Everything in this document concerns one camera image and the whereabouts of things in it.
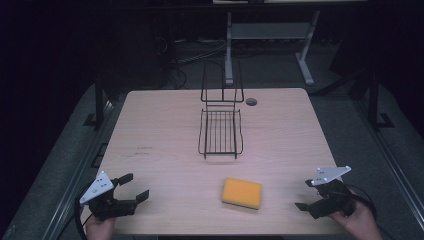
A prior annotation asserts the person's left hand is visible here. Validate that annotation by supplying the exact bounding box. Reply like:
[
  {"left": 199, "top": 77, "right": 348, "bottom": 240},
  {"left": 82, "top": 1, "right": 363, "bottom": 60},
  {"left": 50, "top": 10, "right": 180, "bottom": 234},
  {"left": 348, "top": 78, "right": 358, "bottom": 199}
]
[{"left": 84, "top": 213, "right": 117, "bottom": 240}]

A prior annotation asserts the black cable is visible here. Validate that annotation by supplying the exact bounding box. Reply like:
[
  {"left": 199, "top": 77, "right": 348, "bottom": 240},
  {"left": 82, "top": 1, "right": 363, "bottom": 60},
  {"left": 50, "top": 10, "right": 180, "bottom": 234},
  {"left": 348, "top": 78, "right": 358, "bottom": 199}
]
[
  {"left": 73, "top": 185, "right": 96, "bottom": 240},
  {"left": 345, "top": 184, "right": 398, "bottom": 240}
]

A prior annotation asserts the yellow sponge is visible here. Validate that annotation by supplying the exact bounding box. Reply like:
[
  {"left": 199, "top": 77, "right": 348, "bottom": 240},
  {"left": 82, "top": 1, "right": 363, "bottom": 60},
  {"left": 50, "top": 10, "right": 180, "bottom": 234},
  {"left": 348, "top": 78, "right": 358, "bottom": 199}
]
[{"left": 221, "top": 177, "right": 263, "bottom": 211}]

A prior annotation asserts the person's right hand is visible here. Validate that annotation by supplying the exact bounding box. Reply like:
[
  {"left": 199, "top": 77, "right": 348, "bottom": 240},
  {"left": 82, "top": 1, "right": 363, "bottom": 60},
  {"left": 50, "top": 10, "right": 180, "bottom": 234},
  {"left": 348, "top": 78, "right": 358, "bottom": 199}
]
[{"left": 327, "top": 189, "right": 384, "bottom": 240}]

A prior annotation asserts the grey metal desk frame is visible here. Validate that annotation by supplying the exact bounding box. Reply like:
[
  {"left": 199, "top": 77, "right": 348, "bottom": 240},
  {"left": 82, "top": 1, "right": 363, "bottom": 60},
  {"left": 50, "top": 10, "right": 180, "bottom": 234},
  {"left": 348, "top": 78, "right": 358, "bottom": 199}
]
[{"left": 223, "top": 9, "right": 322, "bottom": 88}]

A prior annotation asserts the bundle of floor cables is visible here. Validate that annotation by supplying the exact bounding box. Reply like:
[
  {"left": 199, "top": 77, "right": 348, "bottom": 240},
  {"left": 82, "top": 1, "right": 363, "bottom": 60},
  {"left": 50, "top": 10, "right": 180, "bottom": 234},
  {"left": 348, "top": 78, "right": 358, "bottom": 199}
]
[{"left": 153, "top": 35, "right": 228, "bottom": 90}]

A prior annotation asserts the black wire rack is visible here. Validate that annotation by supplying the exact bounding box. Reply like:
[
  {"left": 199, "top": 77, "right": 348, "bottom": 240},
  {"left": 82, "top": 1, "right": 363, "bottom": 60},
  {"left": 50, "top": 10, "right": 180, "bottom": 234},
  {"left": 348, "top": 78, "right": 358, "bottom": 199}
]
[{"left": 197, "top": 61, "right": 245, "bottom": 161}]

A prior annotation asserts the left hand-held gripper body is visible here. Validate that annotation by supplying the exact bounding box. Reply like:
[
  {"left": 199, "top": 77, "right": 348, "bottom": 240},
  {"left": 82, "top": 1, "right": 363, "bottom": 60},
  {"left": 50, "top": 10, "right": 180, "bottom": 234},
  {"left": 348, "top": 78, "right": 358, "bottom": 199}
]
[{"left": 79, "top": 170, "right": 138, "bottom": 222}]

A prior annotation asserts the black metal post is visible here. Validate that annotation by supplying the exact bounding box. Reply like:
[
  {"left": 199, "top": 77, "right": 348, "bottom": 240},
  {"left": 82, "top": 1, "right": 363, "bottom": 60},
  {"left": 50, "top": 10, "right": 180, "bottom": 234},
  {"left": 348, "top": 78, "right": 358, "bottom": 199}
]
[
  {"left": 83, "top": 74, "right": 106, "bottom": 128},
  {"left": 367, "top": 68, "right": 396, "bottom": 131}
]

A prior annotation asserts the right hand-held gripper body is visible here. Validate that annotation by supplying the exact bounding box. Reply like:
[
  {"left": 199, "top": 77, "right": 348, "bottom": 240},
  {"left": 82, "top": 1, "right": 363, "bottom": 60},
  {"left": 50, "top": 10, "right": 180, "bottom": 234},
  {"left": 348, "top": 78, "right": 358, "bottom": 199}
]
[{"left": 308, "top": 165, "right": 357, "bottom": 220}]

